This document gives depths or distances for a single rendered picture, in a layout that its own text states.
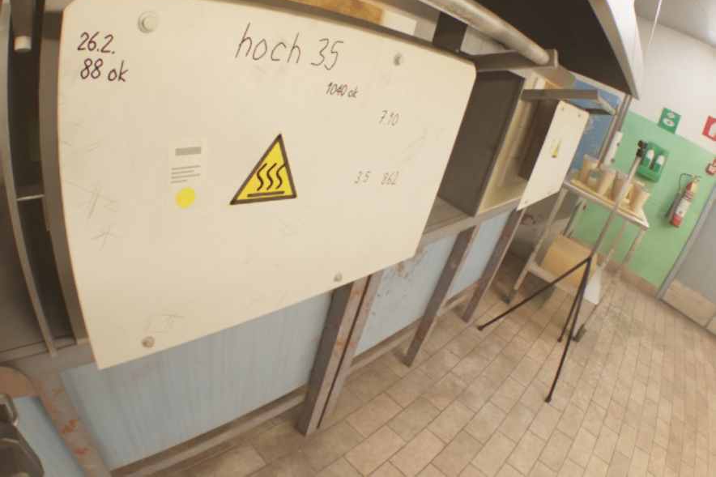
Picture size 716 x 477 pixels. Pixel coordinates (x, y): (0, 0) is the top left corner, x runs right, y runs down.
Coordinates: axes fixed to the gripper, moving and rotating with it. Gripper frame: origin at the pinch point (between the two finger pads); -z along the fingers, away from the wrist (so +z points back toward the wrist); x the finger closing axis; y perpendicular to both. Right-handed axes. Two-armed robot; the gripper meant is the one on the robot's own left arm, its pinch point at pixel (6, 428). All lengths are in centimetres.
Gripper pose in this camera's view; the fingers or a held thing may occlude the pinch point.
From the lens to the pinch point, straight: 58.5
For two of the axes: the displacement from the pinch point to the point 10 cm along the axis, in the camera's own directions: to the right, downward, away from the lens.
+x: 2.5, -8.7, -4.2
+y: -6.9, 1.5, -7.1
